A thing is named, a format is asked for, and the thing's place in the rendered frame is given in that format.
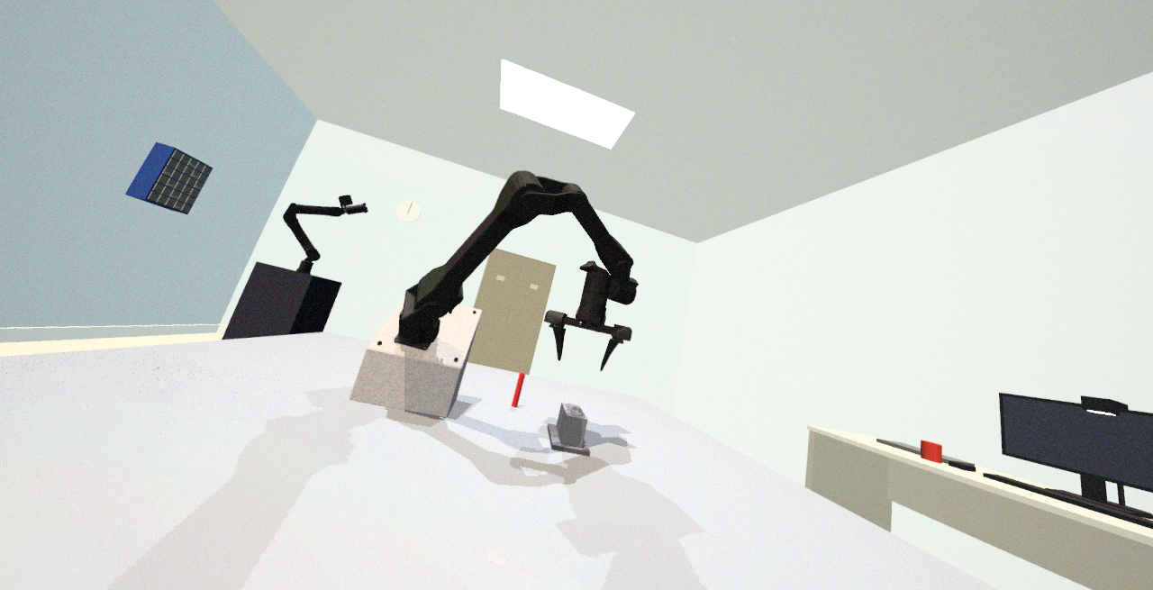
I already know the red peg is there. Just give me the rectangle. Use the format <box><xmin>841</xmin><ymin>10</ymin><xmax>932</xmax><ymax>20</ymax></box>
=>
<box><xmin>512</xmin><ymin>373</ymin><xmax>523</xmax><ymax>407</ymax></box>

